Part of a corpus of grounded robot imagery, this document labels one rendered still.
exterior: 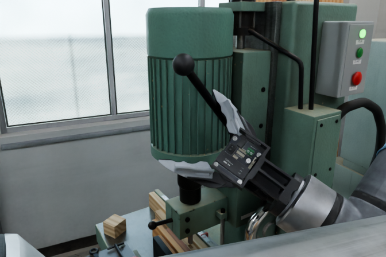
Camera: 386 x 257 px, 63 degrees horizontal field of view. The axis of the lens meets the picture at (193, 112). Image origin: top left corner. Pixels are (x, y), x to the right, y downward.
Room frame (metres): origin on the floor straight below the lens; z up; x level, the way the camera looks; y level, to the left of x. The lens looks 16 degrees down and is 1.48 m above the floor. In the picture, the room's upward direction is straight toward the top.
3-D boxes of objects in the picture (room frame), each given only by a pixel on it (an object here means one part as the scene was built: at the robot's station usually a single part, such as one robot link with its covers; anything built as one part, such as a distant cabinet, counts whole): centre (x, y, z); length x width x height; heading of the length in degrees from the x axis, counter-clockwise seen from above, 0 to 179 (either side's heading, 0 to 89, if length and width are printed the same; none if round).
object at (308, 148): (0.64, -0.26, 1.23); 0.09 x 0.08 x 0.15; 122
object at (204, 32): (0.66, 0.01, 1.35); 0.18 x 0.18 x 0.31
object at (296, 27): (0.82, -0.24, 1.16); 0.22 x 0.22 x 0.72; 32
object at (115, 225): (0.77, 0.22, 0.92); 0.05 x 0.04 x 0.04; 148
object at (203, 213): (0.67, -0.01, 1.03); 0.14 x 0.07 x 0.09; 122
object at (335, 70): (0.71, -0.34, 1.40); 0.10 x 0.06 x 0.16; 122
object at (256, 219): (0.62, -0.17, 1.02); 0.12 x 0.03 x 0.12; 122
